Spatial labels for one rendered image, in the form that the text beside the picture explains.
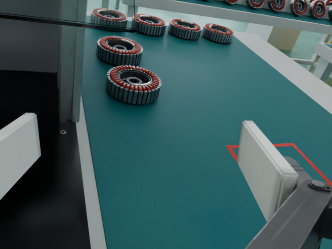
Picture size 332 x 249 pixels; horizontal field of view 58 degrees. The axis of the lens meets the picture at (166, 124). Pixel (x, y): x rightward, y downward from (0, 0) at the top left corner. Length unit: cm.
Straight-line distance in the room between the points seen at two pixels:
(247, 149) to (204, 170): 31
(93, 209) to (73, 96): 17
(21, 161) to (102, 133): 33
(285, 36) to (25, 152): 414
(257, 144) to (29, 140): 13
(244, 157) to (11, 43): 50
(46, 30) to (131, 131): 24
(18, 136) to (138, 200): 26
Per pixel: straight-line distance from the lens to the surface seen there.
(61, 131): 47
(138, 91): 58
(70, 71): 46
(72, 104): 47
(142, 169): 45
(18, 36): 61
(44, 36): 60
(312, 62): 349
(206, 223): 42
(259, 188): 16
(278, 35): 418
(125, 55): 73
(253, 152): 17
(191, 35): 103
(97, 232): 38
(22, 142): 19
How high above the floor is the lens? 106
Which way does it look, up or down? 34 degrees down
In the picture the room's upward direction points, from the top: 15 degrees clockwise
